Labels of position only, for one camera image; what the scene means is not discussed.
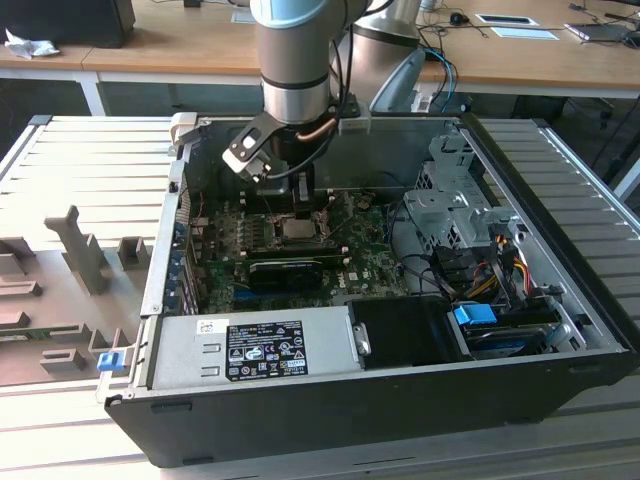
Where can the beige case latch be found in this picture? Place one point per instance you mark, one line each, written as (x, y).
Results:
(182, 127)

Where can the brown parts rack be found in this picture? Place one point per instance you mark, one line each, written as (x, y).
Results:
(75, 295)

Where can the grey power supply unit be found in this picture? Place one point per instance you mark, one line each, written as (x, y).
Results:
(190, 350)

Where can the blue case latch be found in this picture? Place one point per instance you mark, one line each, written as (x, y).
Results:
(111, 361)

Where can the black graphics card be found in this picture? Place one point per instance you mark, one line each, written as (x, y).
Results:
(285, 276)

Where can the silver topped CPU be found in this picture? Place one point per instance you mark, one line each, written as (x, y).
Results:
(296, 230)

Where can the CPU socket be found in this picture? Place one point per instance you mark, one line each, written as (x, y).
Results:
(296, 231)

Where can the black RAM slot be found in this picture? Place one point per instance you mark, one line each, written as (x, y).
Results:
(305, 245)
(300, 256)

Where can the black and white wrist camera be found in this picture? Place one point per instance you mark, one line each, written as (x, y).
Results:
(247, 147)

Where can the crumpled white paper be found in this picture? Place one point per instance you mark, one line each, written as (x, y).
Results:
(30, 46)

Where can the black box on desk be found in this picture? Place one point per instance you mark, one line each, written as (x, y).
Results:
(65, 22)

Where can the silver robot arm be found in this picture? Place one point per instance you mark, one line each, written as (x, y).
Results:
(295, 60)

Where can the pale blue teach pendant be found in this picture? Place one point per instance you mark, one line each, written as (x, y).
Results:
(400, 82)

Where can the black and grey PC case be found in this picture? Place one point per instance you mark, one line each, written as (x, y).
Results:
(350, 425)

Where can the green motherboard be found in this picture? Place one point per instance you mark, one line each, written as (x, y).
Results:
(360, 260)

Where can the grey laptop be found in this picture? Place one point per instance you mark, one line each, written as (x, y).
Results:
(600, 31)

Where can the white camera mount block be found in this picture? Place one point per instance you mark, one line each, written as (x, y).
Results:
(356, 122)

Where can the wooden desk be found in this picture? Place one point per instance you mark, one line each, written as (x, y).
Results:
(190, 45)

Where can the perforated metal drive cage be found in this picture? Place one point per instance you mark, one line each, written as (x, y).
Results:
(450, 215)

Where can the hard disk in blue carrier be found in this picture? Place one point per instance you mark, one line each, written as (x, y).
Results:
(474, 316)

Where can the silver coin battery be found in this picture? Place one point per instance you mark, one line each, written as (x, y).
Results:
(363, 203)

